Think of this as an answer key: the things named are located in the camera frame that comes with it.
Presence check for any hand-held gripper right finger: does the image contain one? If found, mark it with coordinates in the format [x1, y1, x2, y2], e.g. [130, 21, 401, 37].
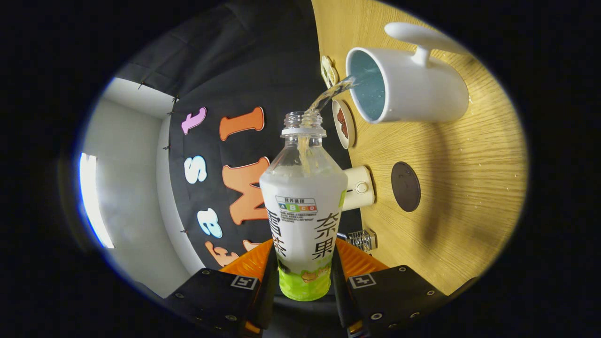
[331, 238, 447, 338]

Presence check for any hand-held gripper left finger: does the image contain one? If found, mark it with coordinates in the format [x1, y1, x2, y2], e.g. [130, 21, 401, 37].
[164, 238, 277, 336]

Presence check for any juice bottle with white label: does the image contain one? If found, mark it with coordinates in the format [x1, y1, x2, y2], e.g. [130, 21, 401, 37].
[259, 111, 349, 302]

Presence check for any dark brown round coaster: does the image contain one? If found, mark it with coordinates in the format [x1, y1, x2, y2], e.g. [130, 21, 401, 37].
[391, 161, 422, 213]

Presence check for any white cup with handle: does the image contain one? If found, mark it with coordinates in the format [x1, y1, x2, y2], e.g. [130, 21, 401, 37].
[346, 22, 470, 124]

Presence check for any white toaster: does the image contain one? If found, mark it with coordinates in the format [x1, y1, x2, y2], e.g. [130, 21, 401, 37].
[342, 165, 376, 212]

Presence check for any wooden table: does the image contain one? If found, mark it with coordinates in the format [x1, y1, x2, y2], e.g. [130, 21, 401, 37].
[311, 0, 529, 296]

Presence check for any white round plate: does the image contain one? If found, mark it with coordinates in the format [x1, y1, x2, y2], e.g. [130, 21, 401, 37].
[332, 99, 356, 149]

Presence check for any white divided dish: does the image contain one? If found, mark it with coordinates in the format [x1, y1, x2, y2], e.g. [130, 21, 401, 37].
[321, 55, 339, 89]

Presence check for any black backdrop cloth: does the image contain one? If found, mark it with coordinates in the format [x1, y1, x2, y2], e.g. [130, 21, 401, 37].
[115, 0, 362, 273]

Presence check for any metal wire cutlery holder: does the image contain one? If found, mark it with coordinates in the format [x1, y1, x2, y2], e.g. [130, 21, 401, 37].
[347, 229, 378, 253]

